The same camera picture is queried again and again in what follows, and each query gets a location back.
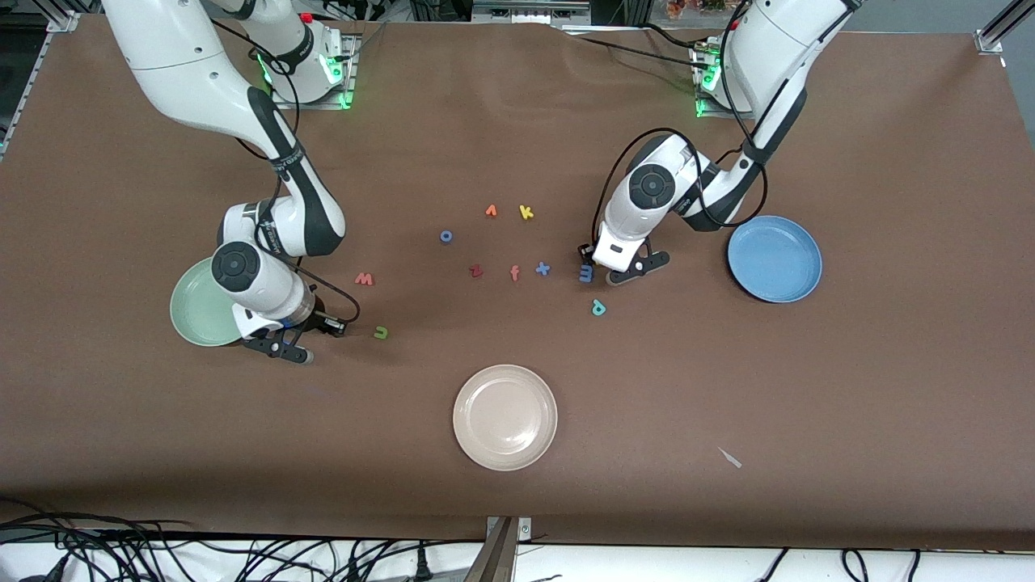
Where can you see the aluminium frame corner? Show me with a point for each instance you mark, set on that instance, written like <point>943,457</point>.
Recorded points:
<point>990,39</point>

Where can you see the blue foam letter m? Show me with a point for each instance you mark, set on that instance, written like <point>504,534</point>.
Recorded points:
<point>589,275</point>

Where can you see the aluminium extrusion bar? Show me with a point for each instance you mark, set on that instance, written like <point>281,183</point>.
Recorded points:
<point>525,12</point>

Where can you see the small white paper scrap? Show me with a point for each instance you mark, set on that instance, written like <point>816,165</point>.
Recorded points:
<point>732,459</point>

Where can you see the blue plate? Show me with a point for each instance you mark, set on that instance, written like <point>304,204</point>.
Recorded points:
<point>775,259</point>

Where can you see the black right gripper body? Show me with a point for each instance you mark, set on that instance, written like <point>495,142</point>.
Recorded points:
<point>318,317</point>

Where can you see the green plate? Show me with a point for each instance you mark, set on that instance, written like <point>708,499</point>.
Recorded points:
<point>194,315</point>

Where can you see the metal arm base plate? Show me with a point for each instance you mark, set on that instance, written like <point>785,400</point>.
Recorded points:
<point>703,111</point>
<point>323,103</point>

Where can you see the brown paper table cover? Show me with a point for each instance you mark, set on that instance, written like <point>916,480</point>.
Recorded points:
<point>517,145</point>

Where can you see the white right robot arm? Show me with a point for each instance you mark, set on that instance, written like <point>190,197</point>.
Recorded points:
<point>178,56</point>

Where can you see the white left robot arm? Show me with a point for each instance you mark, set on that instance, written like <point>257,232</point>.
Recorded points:
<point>776,48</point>

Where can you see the beige plate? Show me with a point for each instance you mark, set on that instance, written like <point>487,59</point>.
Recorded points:
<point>505,418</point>

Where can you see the aluminium table frame rail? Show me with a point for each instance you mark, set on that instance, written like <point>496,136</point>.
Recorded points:
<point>61,20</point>

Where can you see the metal table bracket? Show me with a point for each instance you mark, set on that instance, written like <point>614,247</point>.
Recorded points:
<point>497,558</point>

